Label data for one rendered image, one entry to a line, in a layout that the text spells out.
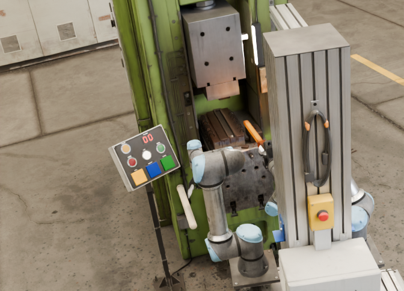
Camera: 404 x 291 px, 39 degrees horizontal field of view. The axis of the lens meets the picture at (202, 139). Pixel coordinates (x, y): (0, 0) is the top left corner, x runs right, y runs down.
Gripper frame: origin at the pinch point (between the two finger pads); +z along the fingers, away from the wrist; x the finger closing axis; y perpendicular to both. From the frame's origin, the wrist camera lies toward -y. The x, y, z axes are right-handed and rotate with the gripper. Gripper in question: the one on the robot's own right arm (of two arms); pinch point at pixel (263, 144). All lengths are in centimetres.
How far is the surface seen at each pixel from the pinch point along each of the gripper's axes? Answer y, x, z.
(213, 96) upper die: -16.4, -16.1, 41.3
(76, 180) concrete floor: 109, -129, 203
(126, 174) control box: 8, -77, 17
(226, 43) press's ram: -47, -3, 41
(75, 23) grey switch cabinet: 57, -110, 561
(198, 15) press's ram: -64, -16, 50
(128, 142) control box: -7, -71, 28
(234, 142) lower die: 18.2, -7.5, 41.8
